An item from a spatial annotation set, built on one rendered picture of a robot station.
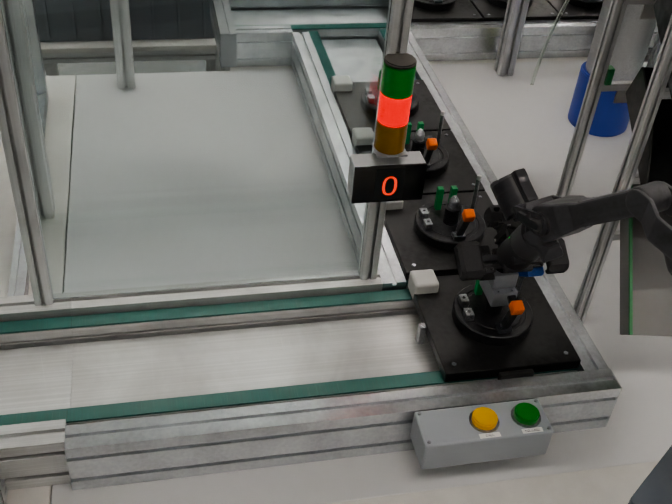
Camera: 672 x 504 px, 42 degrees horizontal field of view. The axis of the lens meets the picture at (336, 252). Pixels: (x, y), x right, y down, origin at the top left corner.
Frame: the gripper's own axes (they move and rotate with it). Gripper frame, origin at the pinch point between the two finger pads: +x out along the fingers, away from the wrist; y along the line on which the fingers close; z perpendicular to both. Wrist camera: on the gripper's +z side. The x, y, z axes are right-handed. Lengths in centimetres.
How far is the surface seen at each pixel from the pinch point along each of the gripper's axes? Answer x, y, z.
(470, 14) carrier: 74, -37, 99
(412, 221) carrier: 23.9, 6.6, 18.1
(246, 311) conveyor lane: 15.7, 42.1, 0.2
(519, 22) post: 60, -45, 87
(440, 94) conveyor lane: 52, -15, 62
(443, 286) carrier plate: 13.6, 6.0, 1.3
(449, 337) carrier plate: 6.9, 8.9, -9.7
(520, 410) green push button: -2.3, 2.5, -24.4
